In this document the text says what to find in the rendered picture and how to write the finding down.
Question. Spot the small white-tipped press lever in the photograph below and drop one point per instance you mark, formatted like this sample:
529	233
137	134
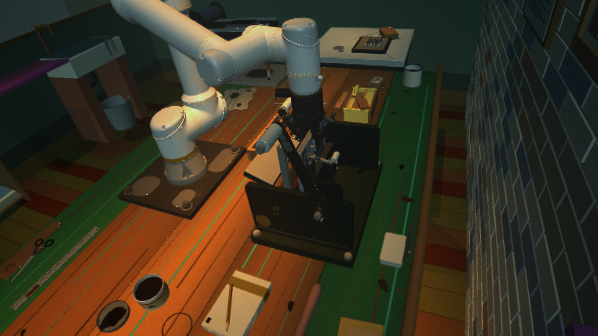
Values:
329	159

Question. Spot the grey stained rag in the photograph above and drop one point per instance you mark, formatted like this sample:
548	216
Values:
239	99

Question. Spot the white notepad with yellow top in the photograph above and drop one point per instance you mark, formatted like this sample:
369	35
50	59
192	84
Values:
243	303

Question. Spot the dark brown base plate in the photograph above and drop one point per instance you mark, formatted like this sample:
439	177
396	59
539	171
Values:
159	194

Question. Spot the brown pencil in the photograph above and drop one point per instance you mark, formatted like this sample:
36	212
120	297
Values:
229	308

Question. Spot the dark round tin lid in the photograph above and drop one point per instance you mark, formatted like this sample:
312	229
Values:
113	316

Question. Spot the grey-topped wooden stand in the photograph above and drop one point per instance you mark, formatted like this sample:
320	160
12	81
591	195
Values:
86	60

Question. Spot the brown wooden block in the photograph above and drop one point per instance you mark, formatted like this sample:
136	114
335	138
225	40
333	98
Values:
388	32

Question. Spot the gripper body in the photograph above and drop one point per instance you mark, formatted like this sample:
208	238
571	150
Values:
306	108

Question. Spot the long grey ruler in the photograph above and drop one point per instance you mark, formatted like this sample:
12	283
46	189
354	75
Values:
56	267

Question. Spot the brown cabinet with pale top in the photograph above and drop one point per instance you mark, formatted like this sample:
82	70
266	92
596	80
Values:
9	191

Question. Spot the white small box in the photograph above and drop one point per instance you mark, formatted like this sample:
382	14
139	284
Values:
393	249

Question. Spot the white press knob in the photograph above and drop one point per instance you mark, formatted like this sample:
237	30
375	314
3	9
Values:
318	215

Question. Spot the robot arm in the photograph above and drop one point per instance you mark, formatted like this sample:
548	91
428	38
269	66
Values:
219	56

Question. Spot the pink roll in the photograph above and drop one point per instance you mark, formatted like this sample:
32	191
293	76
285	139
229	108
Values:
308	310

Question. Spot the dark framed picture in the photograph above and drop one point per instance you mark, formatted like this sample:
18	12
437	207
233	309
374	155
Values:
542	16

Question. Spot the brown framed picture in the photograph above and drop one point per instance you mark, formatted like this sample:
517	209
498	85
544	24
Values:
588	28

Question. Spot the black hand platen press body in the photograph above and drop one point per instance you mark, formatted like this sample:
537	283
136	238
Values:
303	229

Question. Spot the white mug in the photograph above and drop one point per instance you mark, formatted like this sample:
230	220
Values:
412	76

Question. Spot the purple board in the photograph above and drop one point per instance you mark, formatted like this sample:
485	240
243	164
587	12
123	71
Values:
25	74

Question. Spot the grey stone slab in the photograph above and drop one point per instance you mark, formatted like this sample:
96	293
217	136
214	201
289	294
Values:
402	49

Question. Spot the press lever with white grip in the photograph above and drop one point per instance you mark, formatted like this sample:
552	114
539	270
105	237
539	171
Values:
268	139

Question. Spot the white ink tin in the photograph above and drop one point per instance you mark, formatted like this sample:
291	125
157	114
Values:
150	291

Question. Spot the tan cardboard box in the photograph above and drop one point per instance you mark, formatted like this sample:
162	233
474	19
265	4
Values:
360	328

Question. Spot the purple box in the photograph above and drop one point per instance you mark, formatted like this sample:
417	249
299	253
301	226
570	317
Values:
581	330

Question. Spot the grey bucket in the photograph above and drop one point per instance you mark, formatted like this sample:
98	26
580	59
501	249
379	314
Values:
119	114

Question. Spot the yellow box with wood pieces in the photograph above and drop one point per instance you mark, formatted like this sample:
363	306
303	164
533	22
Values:
358	110

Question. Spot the black locked-up chase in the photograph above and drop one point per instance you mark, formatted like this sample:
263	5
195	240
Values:
356	47

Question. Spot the white feed board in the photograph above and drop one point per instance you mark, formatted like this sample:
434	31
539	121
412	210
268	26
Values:
264	169

